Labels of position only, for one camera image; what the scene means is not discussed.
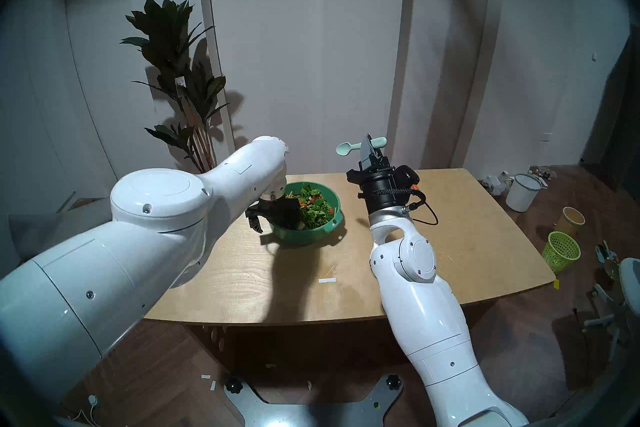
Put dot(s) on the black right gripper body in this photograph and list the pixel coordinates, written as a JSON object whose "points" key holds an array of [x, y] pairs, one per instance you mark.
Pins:
{"points": [[385, 191]]}

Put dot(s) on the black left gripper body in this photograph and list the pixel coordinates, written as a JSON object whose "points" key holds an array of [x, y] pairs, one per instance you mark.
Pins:
{"points": [[282, 213]]}

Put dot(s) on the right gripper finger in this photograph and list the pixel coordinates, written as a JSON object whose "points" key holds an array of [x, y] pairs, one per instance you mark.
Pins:
{"points": [[367, 153], [381, 161]]}

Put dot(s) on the pale teal spoon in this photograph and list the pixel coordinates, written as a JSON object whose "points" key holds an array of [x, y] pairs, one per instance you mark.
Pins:
{"points": [[347, 147]]}

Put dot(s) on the green salad bowl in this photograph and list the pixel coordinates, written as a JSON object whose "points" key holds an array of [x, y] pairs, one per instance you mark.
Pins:
{"points": [[305, 233]]}

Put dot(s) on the chopped lettuce tomato cucumber salad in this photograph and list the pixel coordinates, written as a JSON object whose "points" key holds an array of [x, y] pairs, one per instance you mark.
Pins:
{"points": [[312, 208]]}

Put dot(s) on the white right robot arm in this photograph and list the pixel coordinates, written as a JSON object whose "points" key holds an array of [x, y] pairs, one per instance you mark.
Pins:
{"points": [[425, 306]]}

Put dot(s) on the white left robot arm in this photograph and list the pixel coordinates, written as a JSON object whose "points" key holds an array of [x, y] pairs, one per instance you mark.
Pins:
{"points": [[100, 271]]}

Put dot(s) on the crumpled white trash pile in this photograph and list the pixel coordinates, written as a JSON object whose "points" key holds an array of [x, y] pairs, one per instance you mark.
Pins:
{"points": [[495, 183]]}

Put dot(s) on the white bucket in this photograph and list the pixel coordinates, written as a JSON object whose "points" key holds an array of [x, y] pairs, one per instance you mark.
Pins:
{"points": [[522, 193]]}

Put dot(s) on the small mixed clutter pile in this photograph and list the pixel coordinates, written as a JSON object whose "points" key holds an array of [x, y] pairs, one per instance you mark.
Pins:
{"points": [[542, 174]]}

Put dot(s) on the black base knob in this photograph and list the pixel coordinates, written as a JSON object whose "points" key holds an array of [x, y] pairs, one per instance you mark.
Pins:
{"points": [[394, 381], [233, 385]]}

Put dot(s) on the green mesh basket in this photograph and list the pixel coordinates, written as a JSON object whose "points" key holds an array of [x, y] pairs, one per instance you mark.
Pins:
{"points": [[561, 253]]}

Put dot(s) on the tan paper cup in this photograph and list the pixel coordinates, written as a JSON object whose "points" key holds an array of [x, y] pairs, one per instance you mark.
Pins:
{"points": [[570, 222]]}

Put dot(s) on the tall dark green potted plant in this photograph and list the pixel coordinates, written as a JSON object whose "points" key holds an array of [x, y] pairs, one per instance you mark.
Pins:
{"points": [[167, 41]]}

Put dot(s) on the rolled grey mat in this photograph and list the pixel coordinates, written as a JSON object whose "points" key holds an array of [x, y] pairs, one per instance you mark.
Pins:
{"points": [[50, 231]]}

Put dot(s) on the green plastic tools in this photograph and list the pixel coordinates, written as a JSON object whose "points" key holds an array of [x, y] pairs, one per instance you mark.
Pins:
{"points": [[609, 266]]}

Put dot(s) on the white office chair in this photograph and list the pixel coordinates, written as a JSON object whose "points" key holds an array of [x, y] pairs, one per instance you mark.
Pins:
{"points": [[627, 281]]}

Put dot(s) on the grey metal robot base plate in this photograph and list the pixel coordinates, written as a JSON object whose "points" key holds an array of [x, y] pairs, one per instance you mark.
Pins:
{"points": [[310, 413]]}

